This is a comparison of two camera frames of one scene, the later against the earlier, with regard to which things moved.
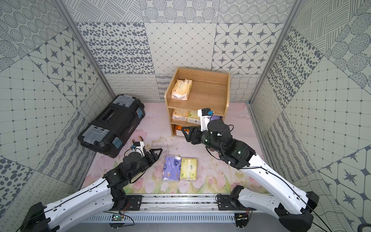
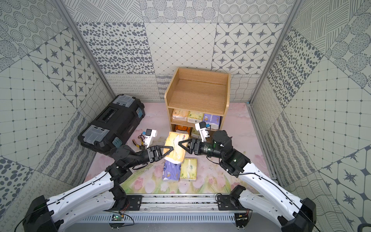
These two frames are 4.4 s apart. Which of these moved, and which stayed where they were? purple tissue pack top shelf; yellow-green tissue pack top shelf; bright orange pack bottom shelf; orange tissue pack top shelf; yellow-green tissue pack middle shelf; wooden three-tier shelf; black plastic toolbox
Moved: orange tissue pack top shelf
Stayed: purple tissue pack top shelf; black plastic toolbox; yellow-green tissue pack middle shelf; bright orange pack bottom shelf; wooden three-tier shelf; yellow-green tissue pack top shelf
